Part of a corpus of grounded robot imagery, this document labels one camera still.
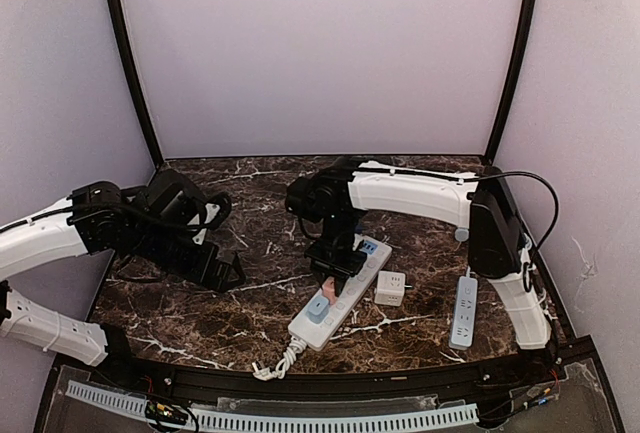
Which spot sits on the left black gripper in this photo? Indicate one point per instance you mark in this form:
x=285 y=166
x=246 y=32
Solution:
x=213 y=267

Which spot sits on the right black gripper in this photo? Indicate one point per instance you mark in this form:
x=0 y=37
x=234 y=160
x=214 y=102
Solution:
x=335 y=261

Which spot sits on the pink plug adapter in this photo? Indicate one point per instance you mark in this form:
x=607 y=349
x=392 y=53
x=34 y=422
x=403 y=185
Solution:
x=329 y=290

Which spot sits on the light blue plug adapter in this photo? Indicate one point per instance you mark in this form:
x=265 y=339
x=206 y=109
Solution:
x=317 y=309

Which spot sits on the white multicolour power strip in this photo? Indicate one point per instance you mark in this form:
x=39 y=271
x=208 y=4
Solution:
x=305 y=334

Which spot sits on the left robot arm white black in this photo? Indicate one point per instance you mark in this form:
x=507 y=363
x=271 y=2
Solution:
x=165 y=223

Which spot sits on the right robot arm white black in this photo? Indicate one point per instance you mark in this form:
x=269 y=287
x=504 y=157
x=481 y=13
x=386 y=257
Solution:
x=481 y=209

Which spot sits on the white cube socket adapter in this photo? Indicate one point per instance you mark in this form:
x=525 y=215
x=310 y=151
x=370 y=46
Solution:
x=390 y=288

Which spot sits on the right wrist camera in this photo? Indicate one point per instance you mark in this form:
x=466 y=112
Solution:
x=300 y=200

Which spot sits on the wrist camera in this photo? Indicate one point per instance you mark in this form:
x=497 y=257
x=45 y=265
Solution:
x=174 y=198
x=300 y=200

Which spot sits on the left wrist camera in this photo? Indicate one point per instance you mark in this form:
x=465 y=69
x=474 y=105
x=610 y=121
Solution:
x=174 y=198

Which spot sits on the black front table rail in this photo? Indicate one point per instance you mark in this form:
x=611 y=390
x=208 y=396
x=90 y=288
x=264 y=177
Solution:
x=485 y=381

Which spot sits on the white slotted cable duct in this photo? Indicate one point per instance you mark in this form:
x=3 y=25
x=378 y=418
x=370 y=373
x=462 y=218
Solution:
x=210 y=420

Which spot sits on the right black frame post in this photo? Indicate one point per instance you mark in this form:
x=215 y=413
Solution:
x=516 y=60

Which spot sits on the black frame post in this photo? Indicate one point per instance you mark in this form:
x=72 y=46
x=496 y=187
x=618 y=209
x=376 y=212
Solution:
x=129 y=67
x=516 y=60

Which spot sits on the left black frame post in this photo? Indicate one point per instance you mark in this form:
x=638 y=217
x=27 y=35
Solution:
x=129 y=67

